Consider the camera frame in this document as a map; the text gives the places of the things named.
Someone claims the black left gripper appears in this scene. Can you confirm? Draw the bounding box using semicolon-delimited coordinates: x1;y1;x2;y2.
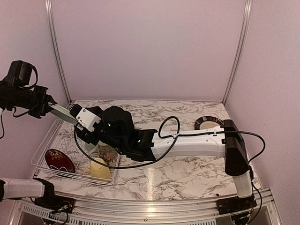
7;84;55;118

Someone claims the red floral plate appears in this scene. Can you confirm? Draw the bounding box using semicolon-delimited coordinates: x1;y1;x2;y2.
45;149;75;173

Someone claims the striped rim cream plate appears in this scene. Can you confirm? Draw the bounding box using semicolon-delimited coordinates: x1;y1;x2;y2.
194;116;224;130

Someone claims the pale green floral plate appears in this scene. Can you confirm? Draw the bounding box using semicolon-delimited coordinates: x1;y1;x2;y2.
50;104;77;125

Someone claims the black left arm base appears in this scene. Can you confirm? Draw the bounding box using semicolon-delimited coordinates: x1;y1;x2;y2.
34;195;75;214

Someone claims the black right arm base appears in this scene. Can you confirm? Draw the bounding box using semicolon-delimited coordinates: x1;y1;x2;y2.
216;195;257;215

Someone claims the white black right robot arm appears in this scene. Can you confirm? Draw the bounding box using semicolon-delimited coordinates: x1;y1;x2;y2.
73;106;253;210

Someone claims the floral tall mug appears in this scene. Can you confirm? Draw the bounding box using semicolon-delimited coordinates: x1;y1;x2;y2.
98;145;118;166

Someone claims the pale green butterfly cup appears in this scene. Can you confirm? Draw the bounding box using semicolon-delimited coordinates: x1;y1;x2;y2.
84;143;98;155

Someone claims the yellow mug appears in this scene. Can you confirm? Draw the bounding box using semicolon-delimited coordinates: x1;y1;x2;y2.
83;158;111;181

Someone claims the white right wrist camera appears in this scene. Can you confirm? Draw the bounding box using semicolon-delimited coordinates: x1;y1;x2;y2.
69;104;101;132

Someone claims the white wire dish rack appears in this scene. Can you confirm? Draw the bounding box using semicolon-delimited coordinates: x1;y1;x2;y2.
31;119;117;186

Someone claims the aluminium left corner post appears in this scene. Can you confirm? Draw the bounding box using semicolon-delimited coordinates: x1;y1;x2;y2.
45;0;72;105

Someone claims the aluminium corner post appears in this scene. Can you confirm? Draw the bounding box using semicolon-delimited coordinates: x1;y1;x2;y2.
45;0;72;105
222;0;253;106

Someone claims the aluminium front rail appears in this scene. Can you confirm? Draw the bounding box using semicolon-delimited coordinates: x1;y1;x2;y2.
8;189;282;225

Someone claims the aluminium right corner post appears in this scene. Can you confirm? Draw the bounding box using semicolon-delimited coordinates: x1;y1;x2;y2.
222;0;253;106

